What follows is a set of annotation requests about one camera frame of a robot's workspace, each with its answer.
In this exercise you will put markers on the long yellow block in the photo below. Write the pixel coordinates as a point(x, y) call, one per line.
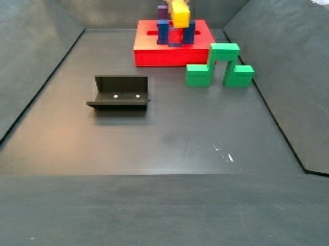
point(179, 12)

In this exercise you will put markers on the red board base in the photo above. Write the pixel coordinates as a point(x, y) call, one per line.
point(151, 54)

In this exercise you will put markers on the blue U-shaped block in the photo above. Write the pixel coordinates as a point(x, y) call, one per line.
point(175, 37)

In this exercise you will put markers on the black metal bracket holder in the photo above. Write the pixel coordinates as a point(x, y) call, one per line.
point(120, 91)

